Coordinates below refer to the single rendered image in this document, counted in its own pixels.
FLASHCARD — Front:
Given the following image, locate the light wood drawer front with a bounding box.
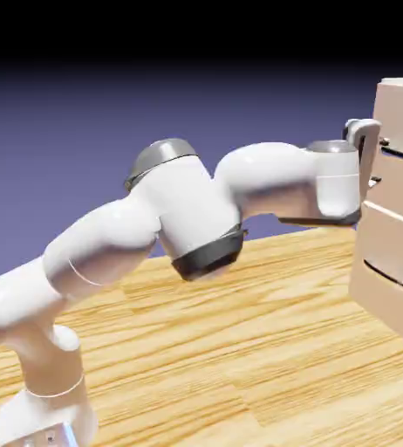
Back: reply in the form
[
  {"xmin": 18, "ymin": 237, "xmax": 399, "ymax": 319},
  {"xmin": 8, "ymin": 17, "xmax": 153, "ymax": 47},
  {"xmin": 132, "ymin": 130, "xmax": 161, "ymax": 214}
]
[
  {"xmin": 360, "ymin": 82, "xmax": 403, "ymax": 232},
  {"xmin": 346, "ymin": 201, "xmax": 403, "ymax": 351}
]

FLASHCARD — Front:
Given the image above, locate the dark curved drawer handle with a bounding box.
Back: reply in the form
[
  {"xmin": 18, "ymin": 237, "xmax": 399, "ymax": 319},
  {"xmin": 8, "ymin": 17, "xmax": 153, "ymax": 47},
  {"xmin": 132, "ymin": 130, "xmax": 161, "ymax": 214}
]
[
  {"xmin": 379, "ymin": 145, "xmax": 403, "ymax": 164},
  {"xmin": 362, "ymin": 258, "xmax": 403, "ymax": 289}
]

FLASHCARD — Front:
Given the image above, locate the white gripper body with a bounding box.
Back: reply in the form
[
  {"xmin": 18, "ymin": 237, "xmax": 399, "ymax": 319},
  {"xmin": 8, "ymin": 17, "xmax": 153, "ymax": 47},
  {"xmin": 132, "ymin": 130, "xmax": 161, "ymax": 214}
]
[{"xmin": 353, "ymin": 119, "xmax": 383, "ymax": 203}]

